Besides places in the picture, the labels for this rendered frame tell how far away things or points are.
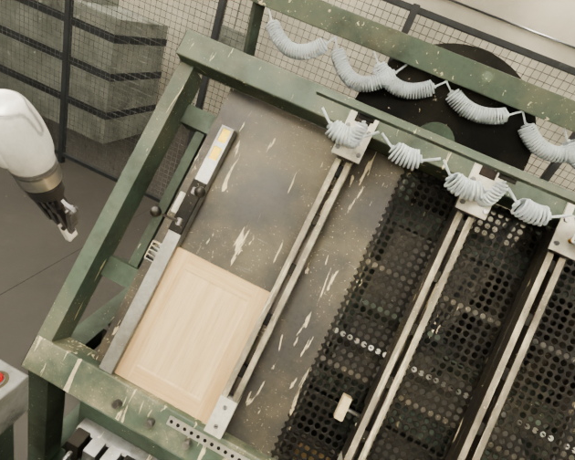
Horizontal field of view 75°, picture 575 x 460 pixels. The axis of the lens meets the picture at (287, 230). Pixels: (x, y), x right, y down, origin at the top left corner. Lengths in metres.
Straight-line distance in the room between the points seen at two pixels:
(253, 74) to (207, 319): 0.86
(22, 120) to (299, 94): 0.84
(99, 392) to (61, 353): 0.19
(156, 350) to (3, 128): 0.88
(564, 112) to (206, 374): 1.66
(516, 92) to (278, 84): 0.95
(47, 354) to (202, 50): 1.19
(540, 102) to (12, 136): 1.71
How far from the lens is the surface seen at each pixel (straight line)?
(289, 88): 1.37
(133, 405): 1.48
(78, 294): 1.54
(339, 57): 1.77
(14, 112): 0.83
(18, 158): 0.88
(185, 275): 1.39
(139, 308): 1.43
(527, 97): 1.83
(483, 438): 1.44
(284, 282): 1.29
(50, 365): 1.60
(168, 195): 1.51
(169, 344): 1.43
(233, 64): 1.44
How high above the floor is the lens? 2.11
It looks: 28 degrees down
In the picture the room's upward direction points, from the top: 22 degrees clockwise
